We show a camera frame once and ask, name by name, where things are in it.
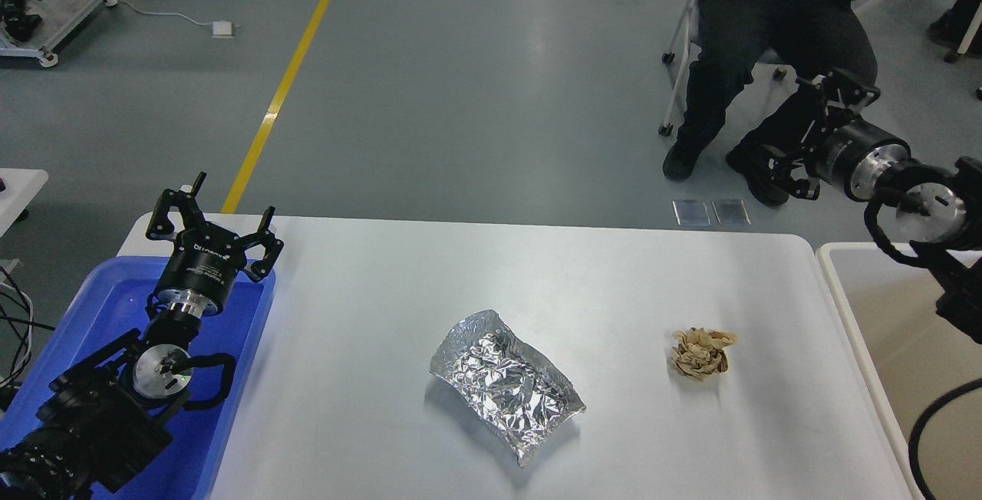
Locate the white plastic bin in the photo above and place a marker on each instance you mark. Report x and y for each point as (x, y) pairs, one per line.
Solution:
(909, 357)

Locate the white side table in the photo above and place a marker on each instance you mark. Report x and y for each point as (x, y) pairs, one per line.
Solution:
(21, 187)

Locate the white power adapter with cable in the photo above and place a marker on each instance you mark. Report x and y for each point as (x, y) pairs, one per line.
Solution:
(219, 29)

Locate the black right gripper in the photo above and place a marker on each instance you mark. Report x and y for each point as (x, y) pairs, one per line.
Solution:
(854, 154)

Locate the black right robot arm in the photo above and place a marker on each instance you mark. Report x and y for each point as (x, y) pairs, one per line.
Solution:
(916, 214)

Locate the crumpled aluminium foil tray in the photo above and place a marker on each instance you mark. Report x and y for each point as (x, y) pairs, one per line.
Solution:
(514, 389)

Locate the crumpled brown paper ball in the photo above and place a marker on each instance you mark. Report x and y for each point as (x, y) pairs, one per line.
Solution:
(699, 353)

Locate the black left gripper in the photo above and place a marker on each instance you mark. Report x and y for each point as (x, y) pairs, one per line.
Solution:
(206, 258)

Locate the blue plastic bin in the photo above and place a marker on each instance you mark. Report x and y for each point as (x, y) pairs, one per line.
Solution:
(146, 377)

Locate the metal wheeled platform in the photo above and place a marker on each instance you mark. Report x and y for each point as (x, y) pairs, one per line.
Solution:
(34, 28)

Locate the floor socket plates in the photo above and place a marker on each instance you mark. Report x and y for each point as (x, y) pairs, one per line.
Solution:
(696, 213)

